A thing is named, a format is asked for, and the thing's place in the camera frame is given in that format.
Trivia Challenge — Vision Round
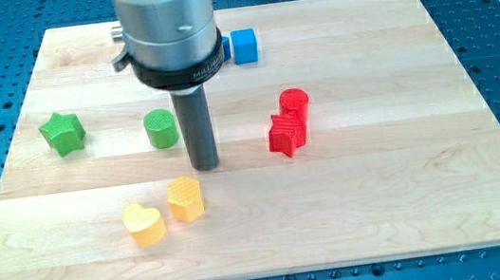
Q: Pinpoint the blue block behind arm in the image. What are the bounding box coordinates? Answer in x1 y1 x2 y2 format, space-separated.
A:
221 36 231 62

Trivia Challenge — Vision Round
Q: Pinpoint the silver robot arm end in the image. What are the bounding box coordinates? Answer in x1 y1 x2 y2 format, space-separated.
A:
111 0 225 91

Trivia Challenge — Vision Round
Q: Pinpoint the red star block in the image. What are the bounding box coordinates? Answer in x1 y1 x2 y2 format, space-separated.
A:
269 111 306 158

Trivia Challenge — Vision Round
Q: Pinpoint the yellow hexagon block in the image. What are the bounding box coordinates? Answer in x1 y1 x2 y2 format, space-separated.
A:
166 176 205 222

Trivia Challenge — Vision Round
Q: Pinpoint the green star block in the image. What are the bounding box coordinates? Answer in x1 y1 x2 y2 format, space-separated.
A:
38 112 85 158

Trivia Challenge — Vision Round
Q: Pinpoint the red cylinder block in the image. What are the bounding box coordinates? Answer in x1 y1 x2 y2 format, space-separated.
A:
278 87 309 123

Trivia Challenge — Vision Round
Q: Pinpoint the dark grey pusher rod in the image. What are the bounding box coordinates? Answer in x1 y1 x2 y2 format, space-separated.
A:
171 84 219 171

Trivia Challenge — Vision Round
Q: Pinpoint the blue cube block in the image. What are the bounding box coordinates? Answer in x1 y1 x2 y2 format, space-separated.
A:
231 28 259 65

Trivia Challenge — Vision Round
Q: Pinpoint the green cylinder block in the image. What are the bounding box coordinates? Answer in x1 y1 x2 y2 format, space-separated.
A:
143 108 179 149

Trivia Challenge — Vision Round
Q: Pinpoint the wooden board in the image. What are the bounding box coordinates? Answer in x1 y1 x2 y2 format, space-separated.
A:
0 0 500 280

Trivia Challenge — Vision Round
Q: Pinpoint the yellow heart block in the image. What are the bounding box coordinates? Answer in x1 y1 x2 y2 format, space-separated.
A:
122 203 167 248

